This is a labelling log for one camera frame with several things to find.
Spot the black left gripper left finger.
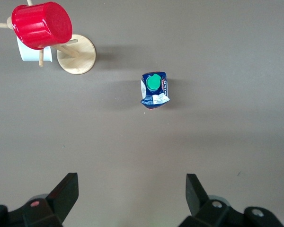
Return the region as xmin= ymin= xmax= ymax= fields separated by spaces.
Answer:
xmin=0 ymin=172 xmax=80 ymax=227

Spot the blue milk carton green cap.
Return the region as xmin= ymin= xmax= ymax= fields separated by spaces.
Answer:
xmin=140 ymin=71 xmax=170 ymax=110

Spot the red ribbed plastic cup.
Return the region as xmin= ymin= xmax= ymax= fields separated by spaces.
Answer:
xmin=11 ymin=1 xmax=73 ymax=51

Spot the small white cup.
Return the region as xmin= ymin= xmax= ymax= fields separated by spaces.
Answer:
xmin=16 ymin=36 xmax=53 ymax=63

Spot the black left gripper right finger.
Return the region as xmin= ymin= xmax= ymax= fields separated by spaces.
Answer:
xmin=178 ymin=174 xmax=284 ymax=227

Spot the wooden mug tree stand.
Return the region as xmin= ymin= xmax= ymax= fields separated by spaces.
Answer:
xmin=0 ymin=0 xmax=97 ymax=75

